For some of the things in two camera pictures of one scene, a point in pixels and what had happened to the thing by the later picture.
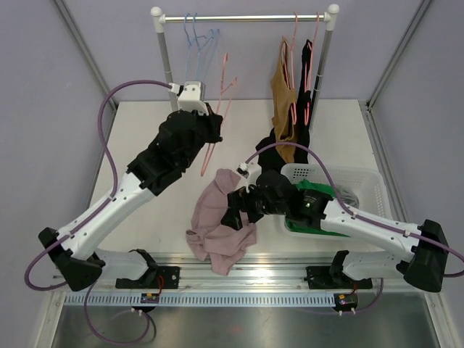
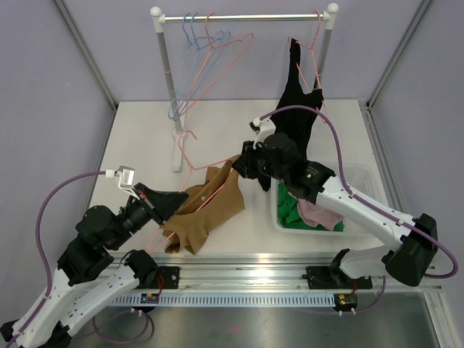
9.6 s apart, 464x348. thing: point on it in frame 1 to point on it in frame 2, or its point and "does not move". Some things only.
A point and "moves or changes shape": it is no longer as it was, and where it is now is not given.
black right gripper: [238, 200] to [245, 165]
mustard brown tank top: [283, 98] to [218, 197]
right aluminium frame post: [409, 31] does not move
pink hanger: [222, 90] to [207, 18]
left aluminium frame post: [85, 46] does not move
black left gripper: [212, 122] to [161, 205]
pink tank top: [223, 246] moves or changes shape
